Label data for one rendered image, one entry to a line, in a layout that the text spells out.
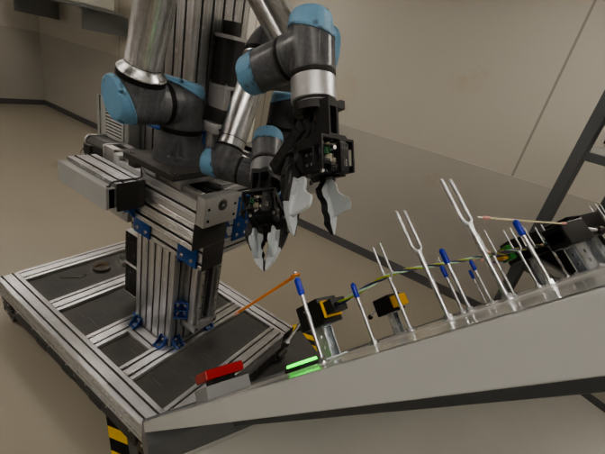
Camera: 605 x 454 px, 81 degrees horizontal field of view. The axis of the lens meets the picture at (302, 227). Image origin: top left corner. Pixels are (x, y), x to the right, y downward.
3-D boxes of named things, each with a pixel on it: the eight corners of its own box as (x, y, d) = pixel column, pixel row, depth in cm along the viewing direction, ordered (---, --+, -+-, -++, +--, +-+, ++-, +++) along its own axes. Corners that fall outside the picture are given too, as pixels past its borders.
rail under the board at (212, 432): (140, 441, 66) (141, 419, 64) (481, 315, 133) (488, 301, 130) (147, 469, 62) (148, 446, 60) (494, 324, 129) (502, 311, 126)
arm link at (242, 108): (250, -4, 94) (191, 167, 88) (290, 4, 93) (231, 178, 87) (259, 26, 106) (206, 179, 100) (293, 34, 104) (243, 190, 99)
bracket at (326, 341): (338, 355, 57) (328, 325, 59) (347, 352, 56) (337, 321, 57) (317, 363, 54) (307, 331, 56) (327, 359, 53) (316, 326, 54)
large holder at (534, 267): (596, 267, 96) (566, 220, 101) (536, 287, 96) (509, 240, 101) (580, 272, 102) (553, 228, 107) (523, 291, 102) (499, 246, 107)
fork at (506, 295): (511, 299, 34) (446, 174, 39) (495, 304, 35) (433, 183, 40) (521, 295, 35) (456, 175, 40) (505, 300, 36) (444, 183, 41)
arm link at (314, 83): (281, 82, 58) (317, 94, 64) (282, 110, 58) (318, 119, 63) (311, 64, 53) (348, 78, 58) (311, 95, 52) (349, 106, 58)
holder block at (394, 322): (383, 339, 99) (370, 304, 102) (414, 329, 89) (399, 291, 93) (371, 343, 96) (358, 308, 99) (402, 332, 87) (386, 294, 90)
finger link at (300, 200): (298, 228, 50) (311, 169, 52) (274, 230, 55) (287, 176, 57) (313, 235, 52) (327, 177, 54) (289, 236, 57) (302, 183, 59)
